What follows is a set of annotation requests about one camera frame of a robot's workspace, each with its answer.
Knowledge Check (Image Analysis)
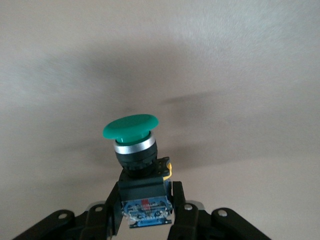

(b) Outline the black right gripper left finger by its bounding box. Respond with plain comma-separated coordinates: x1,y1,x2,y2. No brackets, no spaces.
12,181,125,240

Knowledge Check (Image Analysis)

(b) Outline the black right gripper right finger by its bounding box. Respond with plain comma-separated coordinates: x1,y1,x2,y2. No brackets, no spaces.
166,180,272,240

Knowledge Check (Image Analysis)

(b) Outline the green mushroom push button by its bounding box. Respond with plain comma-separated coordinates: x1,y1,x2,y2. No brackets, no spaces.
102,114,175,230

